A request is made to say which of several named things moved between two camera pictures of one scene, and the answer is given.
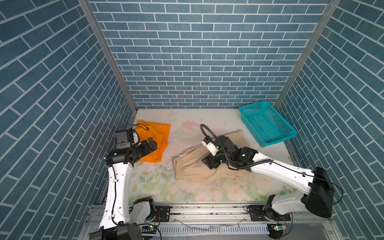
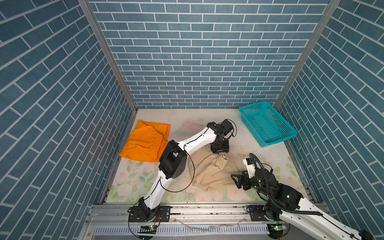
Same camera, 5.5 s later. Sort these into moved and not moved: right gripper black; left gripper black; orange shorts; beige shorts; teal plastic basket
Moved: beige shorts; left gripper black; right gripper black
Not moved: orange shorts; teal plastic basket
